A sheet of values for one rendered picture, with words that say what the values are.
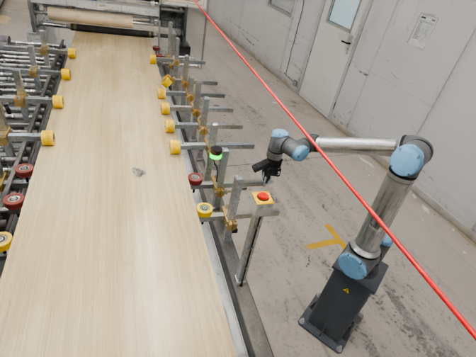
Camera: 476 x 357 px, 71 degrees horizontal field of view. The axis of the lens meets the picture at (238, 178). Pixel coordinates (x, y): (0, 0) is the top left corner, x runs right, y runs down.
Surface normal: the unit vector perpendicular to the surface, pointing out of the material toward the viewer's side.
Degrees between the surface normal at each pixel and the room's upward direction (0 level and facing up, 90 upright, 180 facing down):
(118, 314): 0
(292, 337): 0
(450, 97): 90
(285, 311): 0
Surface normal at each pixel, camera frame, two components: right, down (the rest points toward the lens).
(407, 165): -0.67, 0.21
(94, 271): 0.17, -0.79
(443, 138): -0.91, 0.11
